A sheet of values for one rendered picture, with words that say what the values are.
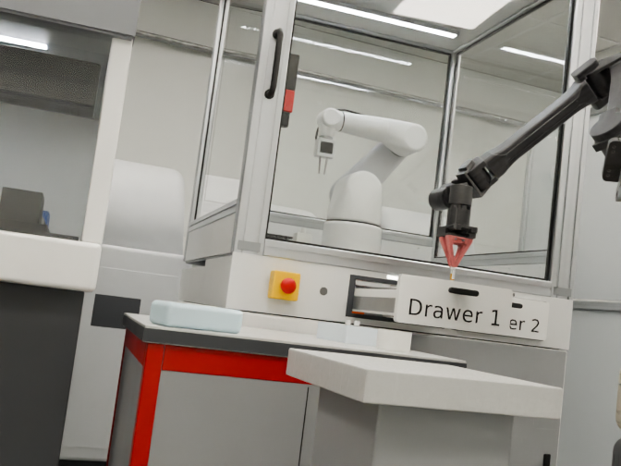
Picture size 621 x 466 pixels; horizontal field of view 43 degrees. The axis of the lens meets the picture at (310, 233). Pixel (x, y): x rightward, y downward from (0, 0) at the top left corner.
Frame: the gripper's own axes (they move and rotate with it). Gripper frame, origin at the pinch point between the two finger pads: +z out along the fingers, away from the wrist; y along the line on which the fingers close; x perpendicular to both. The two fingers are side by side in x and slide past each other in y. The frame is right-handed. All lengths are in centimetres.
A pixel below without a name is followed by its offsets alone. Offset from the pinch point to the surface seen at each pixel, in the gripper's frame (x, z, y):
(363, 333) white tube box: -26.2, 20.3, 15.2
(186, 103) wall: -47, -122, -338
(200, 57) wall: -42, -155, -337
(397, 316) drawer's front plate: -17.1, 15.4, 10.8
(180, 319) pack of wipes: -68, 23, 37
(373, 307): -16.4, 13.0, -7.7
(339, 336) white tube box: -31.1, 21.5, 13.7
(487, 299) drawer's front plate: 4.7, 8.2, 10.4
